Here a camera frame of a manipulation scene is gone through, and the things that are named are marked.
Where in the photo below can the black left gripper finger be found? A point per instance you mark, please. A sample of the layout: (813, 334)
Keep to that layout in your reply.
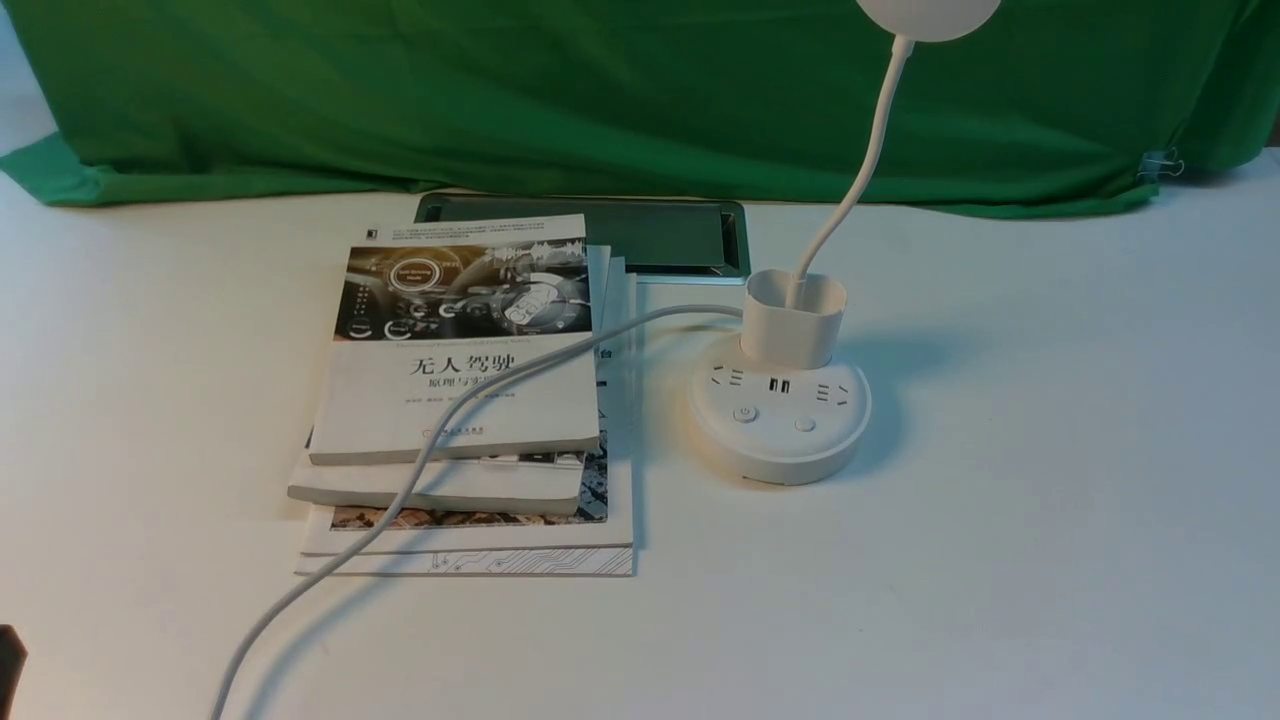
(13, 656)

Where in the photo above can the white desk lamp with sockets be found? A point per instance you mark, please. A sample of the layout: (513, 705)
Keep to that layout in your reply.
(775, 403)

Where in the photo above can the top book autonomous driving cover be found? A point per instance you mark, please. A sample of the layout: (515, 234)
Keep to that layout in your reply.
(460, 400)

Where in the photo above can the bottom book circuit pattern cover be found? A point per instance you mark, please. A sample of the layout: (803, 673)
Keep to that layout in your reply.
(578, 550)

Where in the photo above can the green backdrop cloth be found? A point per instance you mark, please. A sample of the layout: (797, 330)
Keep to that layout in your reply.
(1051, 109)

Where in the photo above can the metal binder clip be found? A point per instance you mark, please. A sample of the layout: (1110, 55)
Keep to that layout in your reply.
(1156, 166)

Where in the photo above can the silver desk cable hatch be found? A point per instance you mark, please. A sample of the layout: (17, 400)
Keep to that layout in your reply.
(662, 240)

